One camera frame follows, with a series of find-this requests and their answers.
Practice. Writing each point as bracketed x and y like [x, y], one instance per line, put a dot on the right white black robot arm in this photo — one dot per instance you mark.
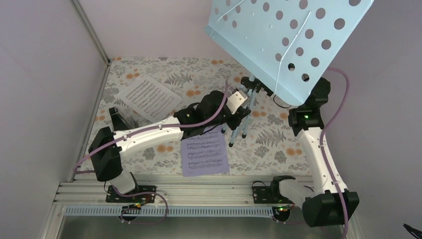
[329, 203]

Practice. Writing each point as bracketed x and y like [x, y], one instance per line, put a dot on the black object at corner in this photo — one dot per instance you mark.
[414, 232]

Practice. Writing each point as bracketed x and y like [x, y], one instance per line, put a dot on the floral patterned table mat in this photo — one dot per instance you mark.
[270, 147]

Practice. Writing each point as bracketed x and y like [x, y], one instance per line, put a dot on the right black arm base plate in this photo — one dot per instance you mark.
[265, 195]

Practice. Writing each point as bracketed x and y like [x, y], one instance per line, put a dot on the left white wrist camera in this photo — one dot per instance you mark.
[236, 100]

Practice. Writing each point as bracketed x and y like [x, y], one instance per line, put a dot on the white sheet music paper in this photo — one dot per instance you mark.
[149, 98]

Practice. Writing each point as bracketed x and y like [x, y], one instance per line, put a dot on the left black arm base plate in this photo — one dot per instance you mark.
[144, 194]

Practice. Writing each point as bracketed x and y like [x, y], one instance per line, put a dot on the aluminium mounting rail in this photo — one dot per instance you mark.
[176, 196]

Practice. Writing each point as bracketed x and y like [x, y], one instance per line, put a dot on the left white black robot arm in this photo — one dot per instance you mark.
[109, 147]

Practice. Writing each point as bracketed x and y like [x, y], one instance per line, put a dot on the light blue music stand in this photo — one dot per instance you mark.
[286, 44]

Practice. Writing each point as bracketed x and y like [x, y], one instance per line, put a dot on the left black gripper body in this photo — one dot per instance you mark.
[232, 124]

